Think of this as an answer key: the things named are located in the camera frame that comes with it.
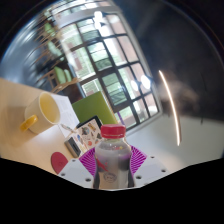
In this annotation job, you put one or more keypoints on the green upholstered bench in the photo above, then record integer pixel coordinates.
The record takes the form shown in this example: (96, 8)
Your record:
(95, 108)

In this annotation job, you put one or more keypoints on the black laptop with stickers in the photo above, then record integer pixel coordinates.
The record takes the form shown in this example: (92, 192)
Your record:
(88, 133)

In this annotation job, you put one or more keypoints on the flat round red coaster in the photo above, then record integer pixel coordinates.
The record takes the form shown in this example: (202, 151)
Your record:
(58, 162)

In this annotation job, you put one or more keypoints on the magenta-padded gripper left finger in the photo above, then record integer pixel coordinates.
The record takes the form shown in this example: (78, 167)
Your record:
(75, 171)

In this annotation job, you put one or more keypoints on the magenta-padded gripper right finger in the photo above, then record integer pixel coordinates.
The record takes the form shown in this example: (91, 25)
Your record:
(151, 168)

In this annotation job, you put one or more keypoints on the long curved ceiling light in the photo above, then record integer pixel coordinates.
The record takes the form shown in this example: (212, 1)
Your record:
(171, 103)

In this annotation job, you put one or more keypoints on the wooden chairs with green seats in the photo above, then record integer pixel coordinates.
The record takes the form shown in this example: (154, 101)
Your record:
(60, 75)

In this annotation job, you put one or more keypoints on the small black box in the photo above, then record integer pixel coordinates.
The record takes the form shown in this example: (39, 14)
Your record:
(71, 146)

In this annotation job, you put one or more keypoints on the clear red-capped drink bottle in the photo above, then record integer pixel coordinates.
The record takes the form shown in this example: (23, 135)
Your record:
(112, 160)

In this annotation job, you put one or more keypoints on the white paper sheet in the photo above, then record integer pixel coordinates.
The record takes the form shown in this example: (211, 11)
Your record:
(68, 115)

